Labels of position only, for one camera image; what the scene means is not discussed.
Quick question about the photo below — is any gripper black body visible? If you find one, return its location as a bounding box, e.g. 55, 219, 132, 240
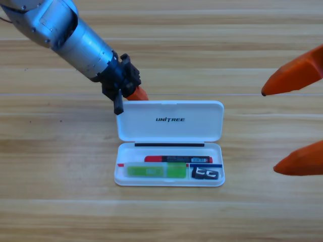
96, 52, 142, 116

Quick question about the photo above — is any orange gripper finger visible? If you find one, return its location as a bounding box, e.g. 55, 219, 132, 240
273, 140, 323, 177
260, 44, 323, 97
123, 85, 150, 101

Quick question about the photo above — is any red and black pen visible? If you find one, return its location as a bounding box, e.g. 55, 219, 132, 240
144, 155, 213, 164

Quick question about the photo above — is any green highlighter marker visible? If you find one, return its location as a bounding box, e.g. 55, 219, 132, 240
127, 162, 188, 178

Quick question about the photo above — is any black eraser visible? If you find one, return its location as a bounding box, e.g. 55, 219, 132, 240
191, 166, 220, 181

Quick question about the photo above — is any white plastic pencil case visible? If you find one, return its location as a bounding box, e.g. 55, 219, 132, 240
114, 100, 226, 187

